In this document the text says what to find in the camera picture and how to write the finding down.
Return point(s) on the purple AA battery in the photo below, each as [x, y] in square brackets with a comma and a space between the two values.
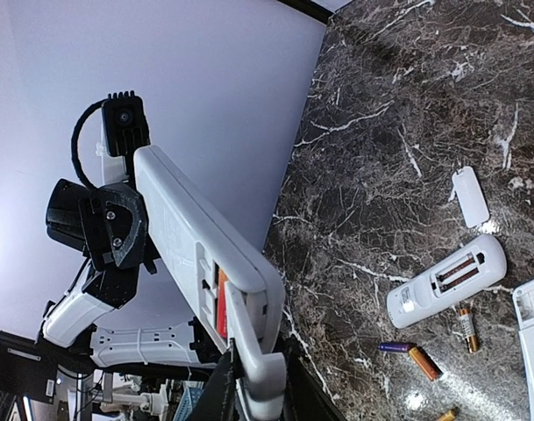
[395, 347]

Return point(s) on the gold black AA battery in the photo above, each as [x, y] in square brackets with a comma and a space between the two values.
[469, 332]

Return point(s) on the grey remote control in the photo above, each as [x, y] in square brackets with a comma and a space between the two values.
[476, 266]

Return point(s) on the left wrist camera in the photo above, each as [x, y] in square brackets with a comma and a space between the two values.
[125, 130]

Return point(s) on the grey remote battery cover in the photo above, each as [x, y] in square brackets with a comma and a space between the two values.
[470, 197]

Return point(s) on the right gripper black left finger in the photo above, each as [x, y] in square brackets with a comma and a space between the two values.
[218, 401]

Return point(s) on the left black frame post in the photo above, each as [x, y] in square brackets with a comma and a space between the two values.
[320, 10]

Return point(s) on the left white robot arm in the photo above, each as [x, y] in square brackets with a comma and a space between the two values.
[70, 323]

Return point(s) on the white remote sliding cover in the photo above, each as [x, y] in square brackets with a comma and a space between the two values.
[263, 382]

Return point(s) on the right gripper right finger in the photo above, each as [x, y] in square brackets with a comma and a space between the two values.
[304, 398]

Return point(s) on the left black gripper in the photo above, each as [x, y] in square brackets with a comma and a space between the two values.
[115, 226]

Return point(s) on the orange AA battery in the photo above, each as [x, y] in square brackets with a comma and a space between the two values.
[450, 415]
[425, 363]

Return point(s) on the white remote control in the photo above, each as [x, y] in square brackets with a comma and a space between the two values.
[194, 240]

